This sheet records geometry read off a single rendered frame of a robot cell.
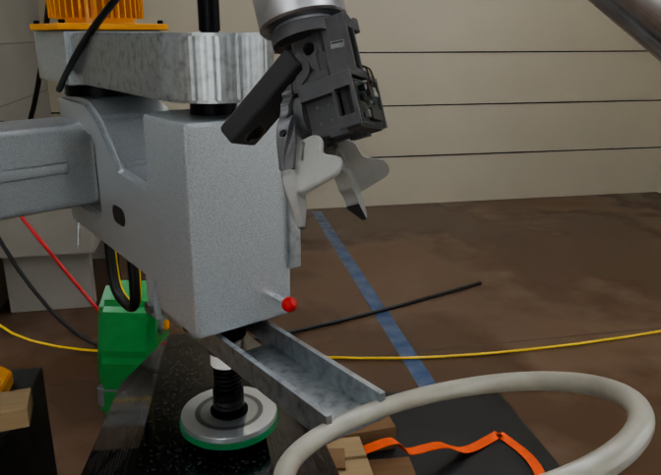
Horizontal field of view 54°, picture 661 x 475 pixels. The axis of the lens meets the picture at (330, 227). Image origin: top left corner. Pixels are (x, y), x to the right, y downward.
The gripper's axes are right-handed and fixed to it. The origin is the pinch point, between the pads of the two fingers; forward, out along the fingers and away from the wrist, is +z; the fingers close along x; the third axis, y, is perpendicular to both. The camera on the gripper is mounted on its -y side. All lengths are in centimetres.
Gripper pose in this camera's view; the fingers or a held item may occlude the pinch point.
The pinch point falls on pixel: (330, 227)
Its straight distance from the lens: 65.6
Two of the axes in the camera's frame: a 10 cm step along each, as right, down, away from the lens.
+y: 8.8, -2.1, -4.3
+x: 4.3, -0.7, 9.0
